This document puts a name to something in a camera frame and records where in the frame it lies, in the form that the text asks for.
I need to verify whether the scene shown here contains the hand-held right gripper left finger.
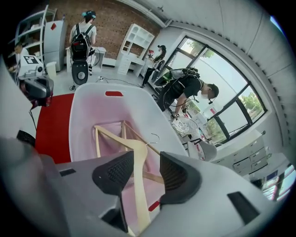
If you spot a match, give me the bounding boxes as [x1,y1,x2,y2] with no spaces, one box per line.
[55,150,136,237]

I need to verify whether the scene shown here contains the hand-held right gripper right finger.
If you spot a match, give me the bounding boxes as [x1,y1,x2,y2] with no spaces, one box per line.
[138,151,281,237]

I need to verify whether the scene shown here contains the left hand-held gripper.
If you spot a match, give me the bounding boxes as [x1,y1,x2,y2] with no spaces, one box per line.
[17,54,55,107]

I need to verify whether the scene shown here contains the wooden clothes hanger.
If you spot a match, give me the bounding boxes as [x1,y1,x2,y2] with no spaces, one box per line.
[120,119,165,185]
[94,125,160,237]

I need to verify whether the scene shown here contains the white plastic container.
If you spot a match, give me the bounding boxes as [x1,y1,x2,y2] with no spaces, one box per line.
[68,82,189,237]

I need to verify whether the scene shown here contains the white waste bin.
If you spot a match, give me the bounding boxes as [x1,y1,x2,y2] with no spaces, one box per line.
[45,61,57,79]

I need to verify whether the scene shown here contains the grey refrigerator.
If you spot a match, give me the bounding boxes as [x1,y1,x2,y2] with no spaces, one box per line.
[43,20,68,73]

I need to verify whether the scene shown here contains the white plastic chair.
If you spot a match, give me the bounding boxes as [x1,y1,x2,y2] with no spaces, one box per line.
[186,139,218,162]

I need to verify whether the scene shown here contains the metal shelf rack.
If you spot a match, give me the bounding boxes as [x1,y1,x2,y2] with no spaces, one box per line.
[7,4,58,70]

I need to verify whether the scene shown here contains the person's white shirt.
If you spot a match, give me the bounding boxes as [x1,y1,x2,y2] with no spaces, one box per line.
[0,55,37,142]

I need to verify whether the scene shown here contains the black round-back chair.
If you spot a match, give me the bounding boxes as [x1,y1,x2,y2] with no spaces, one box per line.
[69,60,90,91]

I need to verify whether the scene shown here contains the red floor mat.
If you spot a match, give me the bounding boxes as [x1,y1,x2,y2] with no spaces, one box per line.
[34,94,76,165]

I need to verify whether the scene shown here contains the white table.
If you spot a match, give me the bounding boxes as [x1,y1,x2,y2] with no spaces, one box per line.
[65,45,107,70]

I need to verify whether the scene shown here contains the white drawer cabinet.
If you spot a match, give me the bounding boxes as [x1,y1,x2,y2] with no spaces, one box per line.
[214,134,272,175]

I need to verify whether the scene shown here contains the black and green chair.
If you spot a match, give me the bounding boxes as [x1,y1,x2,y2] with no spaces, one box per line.
[150,59,173,90]

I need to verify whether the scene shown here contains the white desk with hutch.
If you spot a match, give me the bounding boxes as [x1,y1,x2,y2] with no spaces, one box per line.
[117,23,156,77]

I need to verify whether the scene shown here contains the black framed window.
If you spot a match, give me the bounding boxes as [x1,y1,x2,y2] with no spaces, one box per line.
[170,35,268,146]

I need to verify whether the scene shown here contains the black cable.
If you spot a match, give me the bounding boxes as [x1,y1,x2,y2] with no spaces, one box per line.
[28,105,38,139]

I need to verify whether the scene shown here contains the white wire basket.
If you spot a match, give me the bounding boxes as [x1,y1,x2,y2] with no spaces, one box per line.
[170,116,200,135]

